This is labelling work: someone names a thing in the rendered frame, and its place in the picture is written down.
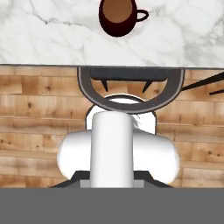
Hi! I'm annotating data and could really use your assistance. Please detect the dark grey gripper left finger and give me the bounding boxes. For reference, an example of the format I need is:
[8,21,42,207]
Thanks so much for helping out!
[51,170,92,189]

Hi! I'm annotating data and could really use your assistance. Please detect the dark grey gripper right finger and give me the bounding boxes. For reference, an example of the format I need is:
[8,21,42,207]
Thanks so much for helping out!
[133,170,175,189]

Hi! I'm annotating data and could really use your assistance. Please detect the dark red cup hot chocolate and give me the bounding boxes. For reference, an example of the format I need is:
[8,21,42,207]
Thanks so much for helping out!
[98,0,150,38]

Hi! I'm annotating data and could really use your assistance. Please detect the white rounded horizontal cylinder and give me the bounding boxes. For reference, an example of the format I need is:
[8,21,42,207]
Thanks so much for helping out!
[56,129,181,188]

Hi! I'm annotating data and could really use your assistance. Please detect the white round black-rimmed disc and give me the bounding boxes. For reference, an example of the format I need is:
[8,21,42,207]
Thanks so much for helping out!
[85,94,158,136]

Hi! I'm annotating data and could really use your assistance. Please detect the black stool legs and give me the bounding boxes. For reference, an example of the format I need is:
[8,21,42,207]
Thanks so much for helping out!
[181,72,224,96]

